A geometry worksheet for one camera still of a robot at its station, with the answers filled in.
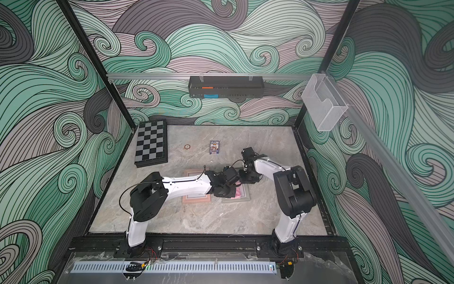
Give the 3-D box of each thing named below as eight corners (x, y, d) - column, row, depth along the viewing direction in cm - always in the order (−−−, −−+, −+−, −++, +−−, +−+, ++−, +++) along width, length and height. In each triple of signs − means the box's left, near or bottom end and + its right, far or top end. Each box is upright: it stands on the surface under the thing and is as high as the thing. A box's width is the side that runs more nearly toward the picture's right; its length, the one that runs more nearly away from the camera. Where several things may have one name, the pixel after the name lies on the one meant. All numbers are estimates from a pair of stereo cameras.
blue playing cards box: (209, 154, 108) (209, 152, 106) (210, 142, 114) (209, 140, 113) (219, 154, 108) (219, 152, 106) (219, 142, 114) (219, 140, 113)
